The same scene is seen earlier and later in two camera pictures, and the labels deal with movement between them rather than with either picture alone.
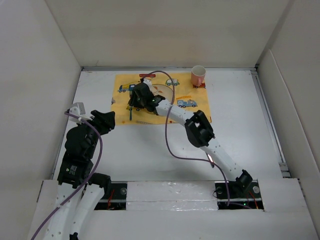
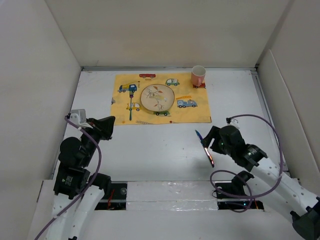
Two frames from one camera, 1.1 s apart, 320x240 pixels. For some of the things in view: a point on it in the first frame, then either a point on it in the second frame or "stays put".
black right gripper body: [136, 101] to [217, 144]
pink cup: [198, 73] stays put
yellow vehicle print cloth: [186, 95] stays put
